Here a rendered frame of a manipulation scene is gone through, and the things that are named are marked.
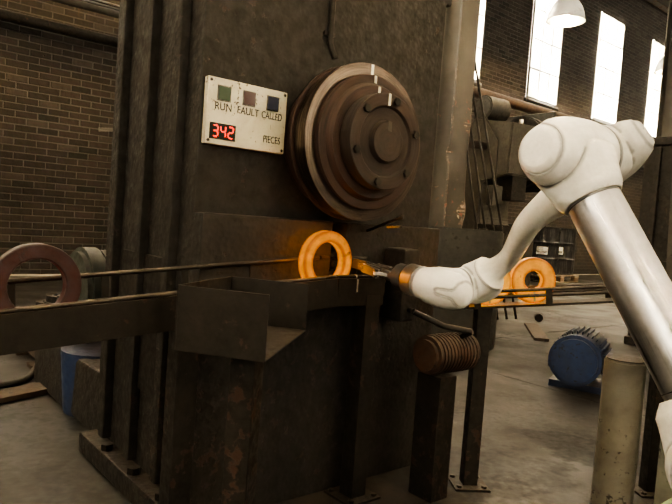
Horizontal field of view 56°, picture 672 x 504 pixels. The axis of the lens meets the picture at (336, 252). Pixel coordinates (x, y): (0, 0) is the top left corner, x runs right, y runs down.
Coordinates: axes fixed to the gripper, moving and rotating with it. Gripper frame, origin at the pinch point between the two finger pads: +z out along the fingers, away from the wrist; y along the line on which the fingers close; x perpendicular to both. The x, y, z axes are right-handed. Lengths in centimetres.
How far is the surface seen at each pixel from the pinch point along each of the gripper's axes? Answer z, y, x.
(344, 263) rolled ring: 0.2, -6.8, 0.4
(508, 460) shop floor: -14, 77, -73
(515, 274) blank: -21, 52, 1
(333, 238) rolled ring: 0.7, -11.9, 7.8
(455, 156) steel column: 259, 342, 59
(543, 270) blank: -26, 60, 4
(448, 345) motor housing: -19.0, 24.3, -22.1
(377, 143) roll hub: -8.0, -7.5, 36.9
